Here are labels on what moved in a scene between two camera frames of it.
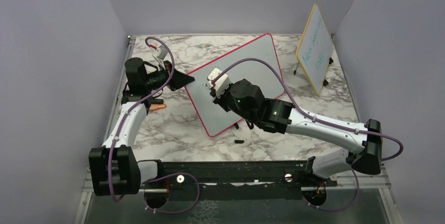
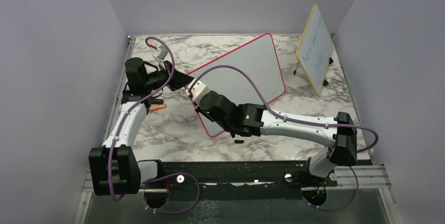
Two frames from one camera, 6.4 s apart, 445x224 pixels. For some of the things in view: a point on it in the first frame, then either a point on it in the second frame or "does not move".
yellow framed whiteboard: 315,49 does not move
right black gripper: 220,100 → 197,109
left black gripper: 179,80 does not move
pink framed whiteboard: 215,118 does not move
